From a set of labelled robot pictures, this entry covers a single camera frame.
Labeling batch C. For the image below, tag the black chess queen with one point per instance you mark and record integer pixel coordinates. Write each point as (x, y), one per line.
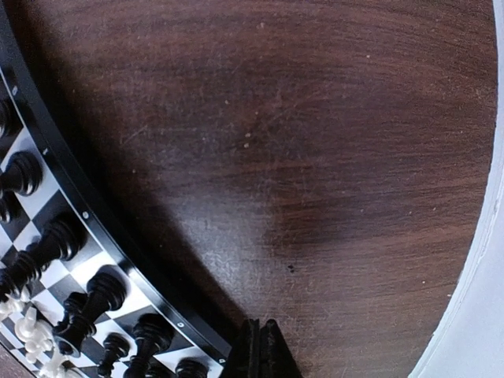
(153, 335)

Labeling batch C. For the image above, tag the black and white chessboard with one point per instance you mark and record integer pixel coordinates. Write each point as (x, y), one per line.
(30, 309)

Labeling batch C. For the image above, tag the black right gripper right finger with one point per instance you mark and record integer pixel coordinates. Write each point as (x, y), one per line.
(276, 359)

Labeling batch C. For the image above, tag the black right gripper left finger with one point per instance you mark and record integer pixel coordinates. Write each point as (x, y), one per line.
(244, 357)

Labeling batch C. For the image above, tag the black chess bishop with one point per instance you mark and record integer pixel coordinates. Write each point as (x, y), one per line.
(105, 292)

